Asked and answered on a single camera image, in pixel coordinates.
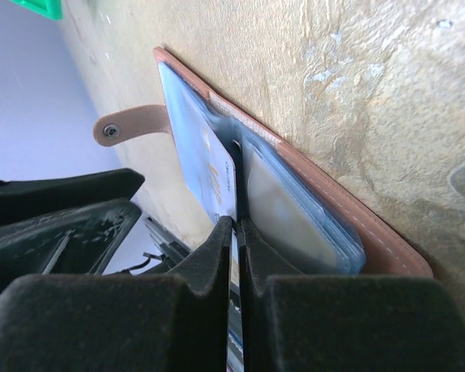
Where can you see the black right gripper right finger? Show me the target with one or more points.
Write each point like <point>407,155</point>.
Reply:
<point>298,322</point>

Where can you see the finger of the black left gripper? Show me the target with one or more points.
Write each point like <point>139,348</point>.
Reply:
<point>68,225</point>

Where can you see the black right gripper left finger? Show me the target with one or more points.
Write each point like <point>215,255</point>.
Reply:
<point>176,321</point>

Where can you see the brown leather card holder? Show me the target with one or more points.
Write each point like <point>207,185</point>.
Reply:
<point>387,252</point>

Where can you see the white VIP card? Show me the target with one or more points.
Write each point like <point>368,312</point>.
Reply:
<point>208,169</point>

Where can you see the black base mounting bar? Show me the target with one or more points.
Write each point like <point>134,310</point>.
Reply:
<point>172,250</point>

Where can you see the green plastic bin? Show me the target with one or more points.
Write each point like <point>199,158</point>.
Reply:
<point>50,9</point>

